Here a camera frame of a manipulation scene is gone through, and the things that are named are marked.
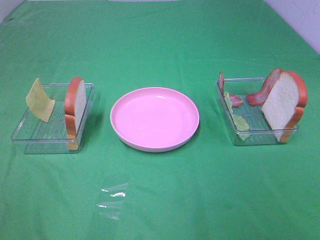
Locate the green lettuce leaf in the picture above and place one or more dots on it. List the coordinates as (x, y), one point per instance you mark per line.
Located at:
(240, 123)

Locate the long bacon strip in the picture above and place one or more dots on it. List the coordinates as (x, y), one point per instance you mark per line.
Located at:
(259, 98)

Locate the yellow cheese slice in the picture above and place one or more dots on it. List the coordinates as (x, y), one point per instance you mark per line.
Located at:
(38, 102)

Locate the bread slice from tray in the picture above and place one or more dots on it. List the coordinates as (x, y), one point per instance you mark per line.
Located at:
(285, 104)

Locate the pink round plate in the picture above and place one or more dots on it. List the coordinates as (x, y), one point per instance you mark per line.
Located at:
(155, 119)

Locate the green tablecloth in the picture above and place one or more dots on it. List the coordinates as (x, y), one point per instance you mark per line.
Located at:
(209, 189)

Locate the bread slice in left tray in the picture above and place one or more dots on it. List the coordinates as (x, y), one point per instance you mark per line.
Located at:
(74, 107)

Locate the right clear plastic tray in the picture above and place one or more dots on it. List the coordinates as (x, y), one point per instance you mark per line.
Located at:
(259, 132)

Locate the clear plastic tray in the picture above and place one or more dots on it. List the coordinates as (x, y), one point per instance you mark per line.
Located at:
(259, 132)
(35, 136)

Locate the clear tape patch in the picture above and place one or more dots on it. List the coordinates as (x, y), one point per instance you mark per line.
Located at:
(112, 195)

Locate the left clear plastic tray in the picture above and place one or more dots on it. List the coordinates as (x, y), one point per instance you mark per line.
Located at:
(35, 136)

